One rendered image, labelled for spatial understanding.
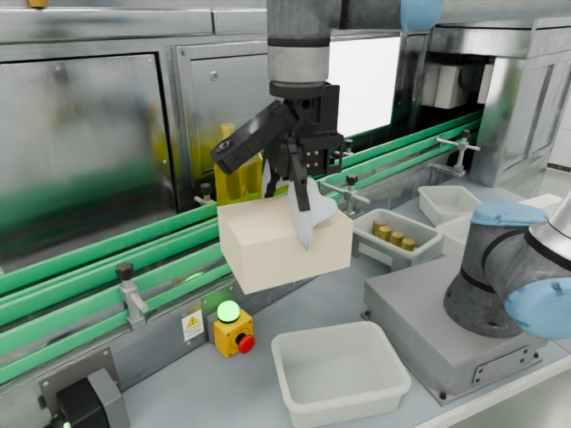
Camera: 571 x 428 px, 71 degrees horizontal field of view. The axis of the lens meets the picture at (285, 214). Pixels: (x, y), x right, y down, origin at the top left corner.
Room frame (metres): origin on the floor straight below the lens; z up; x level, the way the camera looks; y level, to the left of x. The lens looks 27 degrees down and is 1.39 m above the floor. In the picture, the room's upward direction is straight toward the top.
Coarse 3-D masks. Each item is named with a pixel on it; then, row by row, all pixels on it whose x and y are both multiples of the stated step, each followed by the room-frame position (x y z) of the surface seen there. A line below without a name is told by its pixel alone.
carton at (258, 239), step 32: (224, 224) 0.49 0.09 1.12; (256, 224) 0.47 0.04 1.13; (288, 224) 0.47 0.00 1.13; (320, 224) 0.47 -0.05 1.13; (352, 224) 0.48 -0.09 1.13; (224, 256) 0.51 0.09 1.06; (256, 256) 0.42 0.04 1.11; (288, 256) 0.44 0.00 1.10; (320, 256) 0.46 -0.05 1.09; (256, 288) 0.42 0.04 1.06
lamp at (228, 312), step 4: (224, 304) 0.64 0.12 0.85; (228, 304) 0.64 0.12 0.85; (232, 304) 0.64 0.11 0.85; (236, 304) 0.64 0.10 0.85; (220, 308) 0.63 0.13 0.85; (224, 308) 0.63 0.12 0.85; (228, 308) 0.63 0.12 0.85; (232, 308) 0.63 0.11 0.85; (236, 308) 0.63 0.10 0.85; (220, 312) 0.62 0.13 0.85; (224, 312) 0.62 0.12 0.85; (228, 312) 0.62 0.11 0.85; (232, 312) 0.62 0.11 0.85; (236, 312) 0.63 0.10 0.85; (220, 316) 0.62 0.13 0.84; (224, 316) 0.62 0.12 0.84; (228, 316) 0.62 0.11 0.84; (232, 316) 0.62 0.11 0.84; (236, 316) 0.62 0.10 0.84; (220, 320) 0.62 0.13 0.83; (224, 320) 0.62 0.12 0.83; (228, 320) 0.61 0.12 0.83; (232, 320) 0.62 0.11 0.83; (236, 320) 0.62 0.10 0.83
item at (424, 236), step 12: (372, 216) 1.08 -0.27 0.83; (384, 216) 1.09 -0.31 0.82; (396, 216) 1.06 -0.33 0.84; (360, 228) 1.04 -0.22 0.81; (372, 228) 1.08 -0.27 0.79; (396, 228) 1.05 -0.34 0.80; (408, 228) 1.03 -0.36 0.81; (420, 228) 1.00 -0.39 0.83; (432, 228) 0.98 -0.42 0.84; (420, 240) 0.99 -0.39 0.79; (432, 240) 0.91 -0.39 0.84; (408, 252) 0.86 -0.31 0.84; (420, 252) 0.86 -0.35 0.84
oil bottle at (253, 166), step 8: (248, 160) 0.89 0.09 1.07; (256, 160) 0.90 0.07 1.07; (248, 168) 0.89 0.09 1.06; (256, 168) 0.90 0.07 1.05; (248, 176) 0.89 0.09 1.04; (256, 176) 0.90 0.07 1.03; (248, 184) 0.89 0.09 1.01; (256, 184) 0.90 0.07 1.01; (248, 192) 0.89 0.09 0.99; (256, 192) 0.90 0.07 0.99; (248, 200) 0.89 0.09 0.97
